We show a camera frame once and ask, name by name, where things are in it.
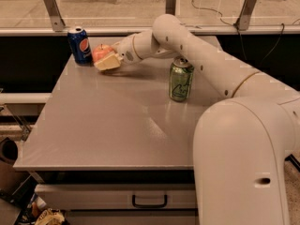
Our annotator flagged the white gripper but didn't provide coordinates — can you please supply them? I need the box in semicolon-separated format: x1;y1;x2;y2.
94;35;142;71

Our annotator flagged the black drawer handle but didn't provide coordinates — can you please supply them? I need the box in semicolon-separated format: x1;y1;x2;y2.
131;195;168;209

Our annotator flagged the metal bracket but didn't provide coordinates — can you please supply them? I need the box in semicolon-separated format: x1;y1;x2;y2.
234;0;257;31
165;0;176;15
43;0;66;32

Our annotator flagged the left metal bracket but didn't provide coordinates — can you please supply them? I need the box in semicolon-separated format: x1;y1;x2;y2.
43;0;66;32

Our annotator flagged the black cable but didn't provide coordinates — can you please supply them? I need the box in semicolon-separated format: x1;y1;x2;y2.
187;0;286;68

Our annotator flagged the middle metal bracket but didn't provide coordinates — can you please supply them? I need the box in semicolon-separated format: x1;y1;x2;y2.
165;0;176;15

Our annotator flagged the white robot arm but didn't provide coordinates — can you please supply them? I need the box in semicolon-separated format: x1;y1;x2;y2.
93;14;300;225

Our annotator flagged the blue pepsi can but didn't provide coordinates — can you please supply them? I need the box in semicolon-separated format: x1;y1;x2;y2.
67;26;92;65

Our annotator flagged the red yellow apple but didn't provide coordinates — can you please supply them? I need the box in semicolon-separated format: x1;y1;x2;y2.
92;44;113;63

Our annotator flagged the yellow snack bag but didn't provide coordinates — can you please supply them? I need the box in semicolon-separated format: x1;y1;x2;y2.
35;208;66;225

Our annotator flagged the right metal bracket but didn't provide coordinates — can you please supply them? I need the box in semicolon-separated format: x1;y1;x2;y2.
234;0;257;31

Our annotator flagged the green soda can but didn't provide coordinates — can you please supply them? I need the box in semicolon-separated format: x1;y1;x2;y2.
169;56;194;102

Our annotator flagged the grey cabinet drawer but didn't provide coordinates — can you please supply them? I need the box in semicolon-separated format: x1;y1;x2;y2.
35;184;197;210

